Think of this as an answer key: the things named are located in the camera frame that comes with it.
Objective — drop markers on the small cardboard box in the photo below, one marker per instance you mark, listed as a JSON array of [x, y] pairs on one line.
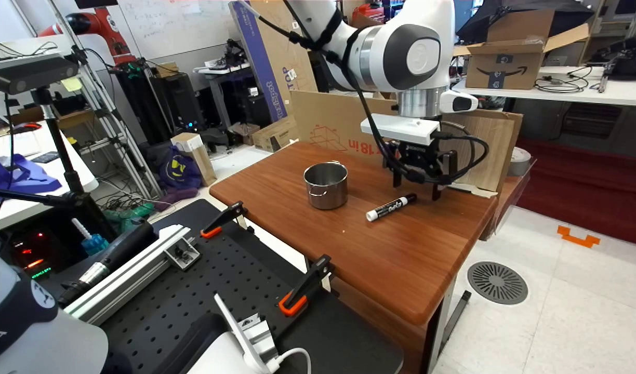
[[274, 136]]

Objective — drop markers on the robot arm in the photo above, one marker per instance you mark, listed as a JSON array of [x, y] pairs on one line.
[[401, 52]]

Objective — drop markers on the flat cardboard panel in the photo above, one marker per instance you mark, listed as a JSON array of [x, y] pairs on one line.
[[328, 119]]

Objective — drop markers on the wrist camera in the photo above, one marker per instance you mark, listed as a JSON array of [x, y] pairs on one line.
[[401, 128]]

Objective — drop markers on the red robot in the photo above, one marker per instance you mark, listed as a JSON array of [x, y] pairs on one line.
[[102, 28]]

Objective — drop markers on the black clamp with orange tips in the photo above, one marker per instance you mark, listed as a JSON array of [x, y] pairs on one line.
[[305, 288], [224, 217]]

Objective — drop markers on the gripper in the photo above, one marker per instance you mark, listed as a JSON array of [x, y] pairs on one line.
[[419, 156]]

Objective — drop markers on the black computer tower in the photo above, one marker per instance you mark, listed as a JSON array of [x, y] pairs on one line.
[[162, 104]]

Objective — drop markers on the steel pot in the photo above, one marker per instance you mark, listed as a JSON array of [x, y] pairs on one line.
[[326, 188]]

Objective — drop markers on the purple cloth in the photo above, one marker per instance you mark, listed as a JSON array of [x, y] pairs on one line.
[[22, 179]]

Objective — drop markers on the aluminium rail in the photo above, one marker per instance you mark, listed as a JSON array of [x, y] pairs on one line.
[[131, 270]]

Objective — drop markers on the computer with red lights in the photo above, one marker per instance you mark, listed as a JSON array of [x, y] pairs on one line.
[[35, 254]]

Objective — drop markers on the tall cardboard box purple side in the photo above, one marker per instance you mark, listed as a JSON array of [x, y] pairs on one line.
[[279, 57]]

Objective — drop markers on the black marker with white cap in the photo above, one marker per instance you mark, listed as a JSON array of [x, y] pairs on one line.
[[391, 208]]

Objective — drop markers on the round floor vent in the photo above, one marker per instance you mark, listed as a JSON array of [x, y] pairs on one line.
[[497, 283]]

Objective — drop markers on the grey tape roll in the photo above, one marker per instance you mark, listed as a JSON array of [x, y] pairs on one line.
[[519, 162]]

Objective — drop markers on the blue bag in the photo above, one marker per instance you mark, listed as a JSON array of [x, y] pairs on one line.
[[177, 169]]

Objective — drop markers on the metal ladder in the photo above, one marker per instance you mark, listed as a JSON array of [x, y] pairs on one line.
[[115, 130]]

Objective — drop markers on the whiteboard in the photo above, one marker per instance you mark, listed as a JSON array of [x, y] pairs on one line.
[[172, 26]]

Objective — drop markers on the white round table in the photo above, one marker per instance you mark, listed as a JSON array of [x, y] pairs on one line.
[[32, 150]]

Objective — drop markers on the open cardboard box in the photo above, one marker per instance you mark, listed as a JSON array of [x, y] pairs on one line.
[[505, 65]]

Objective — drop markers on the camera on tripod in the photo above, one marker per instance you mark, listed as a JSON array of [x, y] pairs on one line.
[[32, 72]]

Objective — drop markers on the black cylindrical tool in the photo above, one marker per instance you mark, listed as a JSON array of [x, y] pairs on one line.
[[115, 257]]

